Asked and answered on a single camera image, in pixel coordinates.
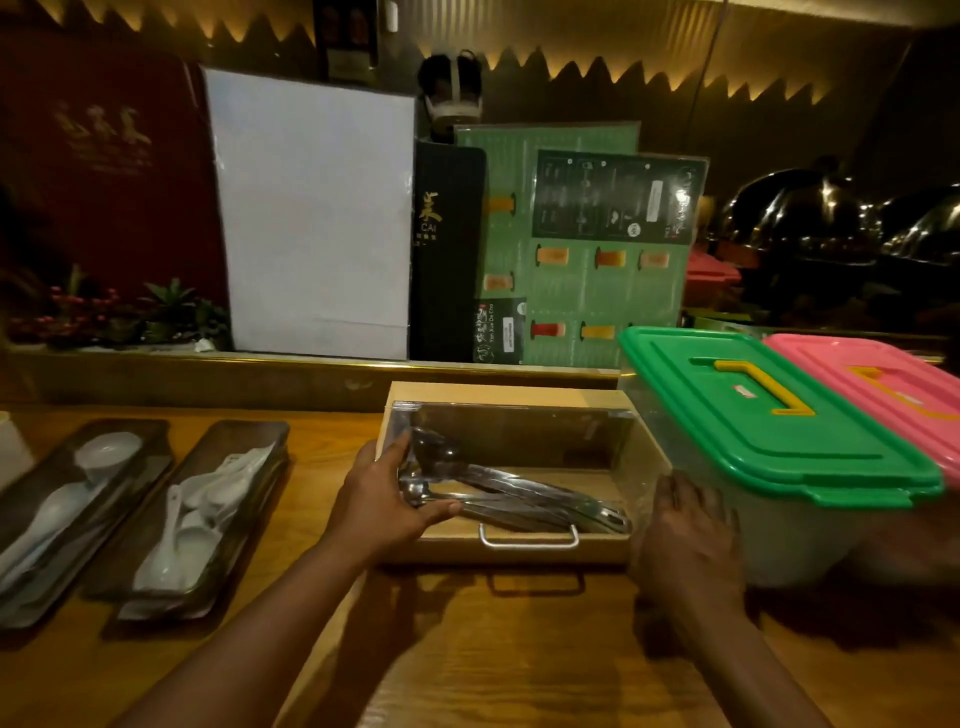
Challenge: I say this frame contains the person's left hand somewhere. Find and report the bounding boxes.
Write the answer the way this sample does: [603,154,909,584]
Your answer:
[324,431,463,565]

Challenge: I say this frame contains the person's right hand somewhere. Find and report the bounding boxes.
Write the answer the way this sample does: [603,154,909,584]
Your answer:
[632,471,745,624]

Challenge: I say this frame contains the wooden box with clear lid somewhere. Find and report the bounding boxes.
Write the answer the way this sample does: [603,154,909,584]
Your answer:
[375,381,674,567]

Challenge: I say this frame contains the person's right forearm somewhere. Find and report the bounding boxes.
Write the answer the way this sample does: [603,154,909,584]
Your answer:
[671,600,835,728]

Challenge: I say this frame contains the person's left forearm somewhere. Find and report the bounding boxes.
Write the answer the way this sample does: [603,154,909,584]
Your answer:
[112,536,380,728]

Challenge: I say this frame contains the pile of metal spoons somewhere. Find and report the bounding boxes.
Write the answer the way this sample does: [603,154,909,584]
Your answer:
[397,427,633,536]

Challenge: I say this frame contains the clear container with green lid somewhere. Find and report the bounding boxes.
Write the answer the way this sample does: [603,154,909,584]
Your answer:
[618,325,946,591]

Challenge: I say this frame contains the small black card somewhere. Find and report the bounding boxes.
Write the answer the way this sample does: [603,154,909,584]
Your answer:
[473,297,528,367]

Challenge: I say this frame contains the dark rectangular spoon tray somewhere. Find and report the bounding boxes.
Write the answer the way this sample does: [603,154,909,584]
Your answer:
[79,420,292,624]
[0,417,175,631]

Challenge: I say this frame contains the clear container with pink lid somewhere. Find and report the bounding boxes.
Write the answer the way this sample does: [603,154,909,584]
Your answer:
[763,333,960,590]

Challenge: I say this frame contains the red plastic container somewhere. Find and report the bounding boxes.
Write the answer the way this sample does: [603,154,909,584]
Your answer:
[683,247,744,310]

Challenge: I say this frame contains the green laminated menu sheet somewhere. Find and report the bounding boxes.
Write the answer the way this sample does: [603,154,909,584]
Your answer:
[454,121,711,371]

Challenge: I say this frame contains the pile of white ceramic spoons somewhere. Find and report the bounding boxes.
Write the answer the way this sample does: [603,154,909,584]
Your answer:
[0,431,144,601]
[131,442,277,597]

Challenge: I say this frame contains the black menu book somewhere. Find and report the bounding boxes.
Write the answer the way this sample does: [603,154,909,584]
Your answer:
[409,139,489,364]

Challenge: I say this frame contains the steel chafing dish dome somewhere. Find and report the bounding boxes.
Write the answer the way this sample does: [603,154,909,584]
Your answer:
[876,186,960,267]
[718,168,882,264]

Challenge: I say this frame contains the dark laminated menu card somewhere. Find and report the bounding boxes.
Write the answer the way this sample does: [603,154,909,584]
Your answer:
[531,149,711,246]

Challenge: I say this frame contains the white blank board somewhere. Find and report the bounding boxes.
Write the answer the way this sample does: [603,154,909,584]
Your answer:
[202,67,417,362]

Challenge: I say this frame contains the decorative plants with red berries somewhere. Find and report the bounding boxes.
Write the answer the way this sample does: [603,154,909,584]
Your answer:
[0,262,232,354]

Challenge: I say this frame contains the black and white headset device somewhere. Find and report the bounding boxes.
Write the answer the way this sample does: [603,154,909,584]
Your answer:
[417,49,485,138]

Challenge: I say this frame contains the dark red menu book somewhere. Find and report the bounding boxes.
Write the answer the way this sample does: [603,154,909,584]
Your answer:
[0,30,228,305]

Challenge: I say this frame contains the dark framed picture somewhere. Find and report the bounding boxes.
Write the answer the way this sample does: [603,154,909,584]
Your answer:
[313,0,381,89]

